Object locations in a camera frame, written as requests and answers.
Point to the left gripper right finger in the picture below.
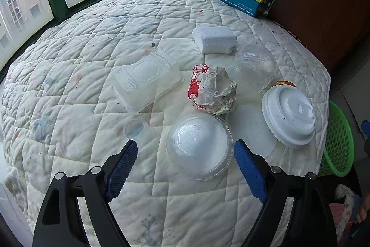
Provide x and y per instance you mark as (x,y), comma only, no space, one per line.
(310,223)

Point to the clear rectangular plastic box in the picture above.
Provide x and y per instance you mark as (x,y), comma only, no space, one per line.
(140,84)

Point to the brown wooden wardrobe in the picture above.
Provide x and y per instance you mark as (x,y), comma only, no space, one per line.
(335,31)

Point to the white foam block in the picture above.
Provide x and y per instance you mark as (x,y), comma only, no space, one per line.
(215,40)

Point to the red white paper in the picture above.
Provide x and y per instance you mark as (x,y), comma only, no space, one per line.
(211,90)

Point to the white quilted mattress pad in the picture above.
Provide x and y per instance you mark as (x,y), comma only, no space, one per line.
(61,114)

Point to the orange peel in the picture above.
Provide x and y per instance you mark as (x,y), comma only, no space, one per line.
(283,82)

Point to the clear plastic dome cup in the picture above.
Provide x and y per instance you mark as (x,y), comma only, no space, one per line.
(252,69)

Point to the green plastic waste basket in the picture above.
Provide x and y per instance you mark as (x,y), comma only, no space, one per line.
(338,155)

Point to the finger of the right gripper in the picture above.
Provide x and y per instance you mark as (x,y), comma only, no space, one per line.
(365,127)

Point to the clear round lidded container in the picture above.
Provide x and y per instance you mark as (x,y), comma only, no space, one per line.
(199,146)

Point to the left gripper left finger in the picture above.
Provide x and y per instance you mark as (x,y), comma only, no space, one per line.
(59,221)

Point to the white round foam lid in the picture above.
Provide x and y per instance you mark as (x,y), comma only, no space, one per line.
(289,115)

